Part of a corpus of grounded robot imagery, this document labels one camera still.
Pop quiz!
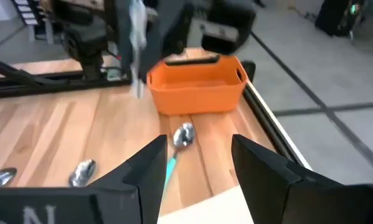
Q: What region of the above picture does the teal-handled metal spoon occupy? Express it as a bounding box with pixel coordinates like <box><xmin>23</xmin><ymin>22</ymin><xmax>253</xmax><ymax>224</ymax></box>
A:
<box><xmin>163</xmin><ymin>122</ymin><xmax>196</xmax><ymax>194</ymax></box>

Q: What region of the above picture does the striped-handled metal spoon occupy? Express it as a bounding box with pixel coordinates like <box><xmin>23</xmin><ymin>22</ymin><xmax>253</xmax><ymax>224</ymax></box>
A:
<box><xmin>128</xmin><ymin>0</ymin><xmax>149</xmax><ymax>100</ymax></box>
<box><xmin>68</xmin><ymin>159</ymin><xmax>97</xmax><ymax>188</ymax></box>
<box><xmin>0</xmin><ymin>167</ymin><xmax>18</xmax><ymax>189</ymax></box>

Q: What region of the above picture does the orange plastic bin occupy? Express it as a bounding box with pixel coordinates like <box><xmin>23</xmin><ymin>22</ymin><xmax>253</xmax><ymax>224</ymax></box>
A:
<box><xmin>146</xmin><ymin>54</ymin><xmax>248</xmax><ymax>116</ymax></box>

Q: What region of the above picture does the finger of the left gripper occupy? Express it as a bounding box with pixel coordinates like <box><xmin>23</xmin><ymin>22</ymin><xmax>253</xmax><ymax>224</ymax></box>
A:
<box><xmin>115</xmin><ymin>0</ymin><xmax>135</xmax><ymax>79</ymax></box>
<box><xmin>139</xmin><ymin>0</ymin><xmax>187</xmax><ymax>74</ymax></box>

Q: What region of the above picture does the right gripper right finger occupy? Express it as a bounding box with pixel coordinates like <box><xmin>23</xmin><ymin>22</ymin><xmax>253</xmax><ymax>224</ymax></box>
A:
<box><xmin>231</xmin><ymin>134</ymin><xmax>303</xmax><ymax>224</ymax></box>

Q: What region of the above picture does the white plastic bin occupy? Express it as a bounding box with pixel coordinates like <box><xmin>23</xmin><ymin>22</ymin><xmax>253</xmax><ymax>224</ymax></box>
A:
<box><xmin>156</xmin><ymin>185</ymin><xmax>255</xmax><ymax>224</ymax></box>

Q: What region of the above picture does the black case with green light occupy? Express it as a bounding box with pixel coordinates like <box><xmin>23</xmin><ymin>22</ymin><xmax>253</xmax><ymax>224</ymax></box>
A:
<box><xmin>315</xmin><ymin>0</ymin><xmax>366</xmax><ymax>37</ymax></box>

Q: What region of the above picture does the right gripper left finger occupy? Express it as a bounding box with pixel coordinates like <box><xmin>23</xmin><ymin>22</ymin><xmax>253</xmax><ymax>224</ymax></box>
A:
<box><xmin>89</xmin><ymin>134</ymin><xmax>169</xmax><ymax>224</ymax></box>

